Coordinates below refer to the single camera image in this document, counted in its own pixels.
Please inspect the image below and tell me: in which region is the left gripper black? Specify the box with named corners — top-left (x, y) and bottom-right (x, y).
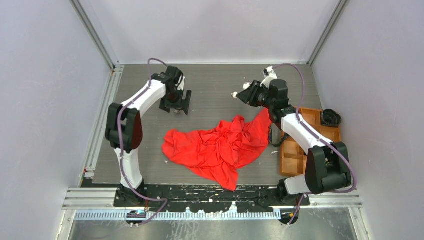
top-left (160, 87), bottom-right (191, 115)

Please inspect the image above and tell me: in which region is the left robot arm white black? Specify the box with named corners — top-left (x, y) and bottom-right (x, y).
top-left (105, 65), bottom-right (192, 207)

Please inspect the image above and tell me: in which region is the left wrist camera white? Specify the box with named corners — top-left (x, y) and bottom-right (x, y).
top-left (177, 76), bottom-right (185, 91)

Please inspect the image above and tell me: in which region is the red cloth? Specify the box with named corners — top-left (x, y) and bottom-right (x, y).
top-left (161, 109), bottom-right (272, 191)

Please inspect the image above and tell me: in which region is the white faucet with chrome head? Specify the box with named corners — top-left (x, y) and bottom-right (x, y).
top-left (231, 82), bottom-right (252, 99)

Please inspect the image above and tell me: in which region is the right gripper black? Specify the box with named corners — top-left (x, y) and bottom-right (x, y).
top-left (237, 80), bottom-right (275, 110)

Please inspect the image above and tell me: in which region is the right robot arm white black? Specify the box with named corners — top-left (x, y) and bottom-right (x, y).
top-left (232, 79), bottom-right (353, 206)

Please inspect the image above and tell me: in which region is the orange compartment tray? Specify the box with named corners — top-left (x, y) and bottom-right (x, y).
top-left (279, 107), bottom-right (342, 177)

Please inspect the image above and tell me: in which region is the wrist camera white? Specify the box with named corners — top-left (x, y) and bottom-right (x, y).
top-left (260, 66), bottom-right (278, 88)
top-left (177, 76), bottom-right (185, 91)

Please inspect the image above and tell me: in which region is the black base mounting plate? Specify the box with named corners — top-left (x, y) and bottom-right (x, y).
top-left (113, 184), bottom-right (301, 213)

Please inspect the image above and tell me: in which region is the silver metal pipe fitting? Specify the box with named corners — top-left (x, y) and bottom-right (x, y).
top-left (174, 109), bottom-right (183, 115)

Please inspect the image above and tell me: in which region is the black coiled strap outside tray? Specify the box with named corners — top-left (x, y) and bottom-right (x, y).
top-left (320, 108), bottom-right (342, 128)

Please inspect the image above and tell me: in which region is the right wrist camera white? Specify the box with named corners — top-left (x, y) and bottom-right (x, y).
top-left (260, 66), bottom-right (278, 88)

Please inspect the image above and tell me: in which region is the slotted cable duct grey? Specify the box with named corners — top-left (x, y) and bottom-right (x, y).
top-left (74, 210), bottom-right (281, 221)

